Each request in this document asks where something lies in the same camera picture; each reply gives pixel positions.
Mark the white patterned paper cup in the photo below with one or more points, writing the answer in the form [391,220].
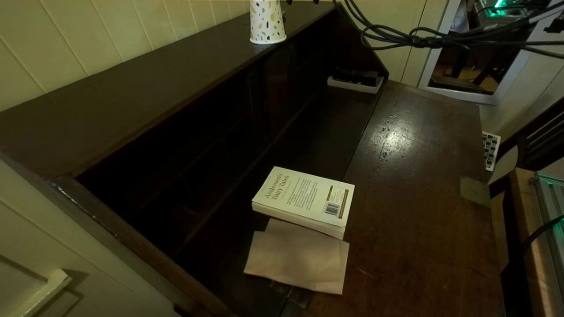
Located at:
[266,21]

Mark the white paperback book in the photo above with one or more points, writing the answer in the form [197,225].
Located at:
[305,199]

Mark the brown paper envelope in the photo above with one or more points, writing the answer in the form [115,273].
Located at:
[300,257]

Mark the dark wooden secretary desk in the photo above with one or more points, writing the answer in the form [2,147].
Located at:
[168,149]

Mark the small tan paper label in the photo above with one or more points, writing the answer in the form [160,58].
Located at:
[474,190]

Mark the white dotted small box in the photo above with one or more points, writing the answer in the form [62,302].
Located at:
[490,147]

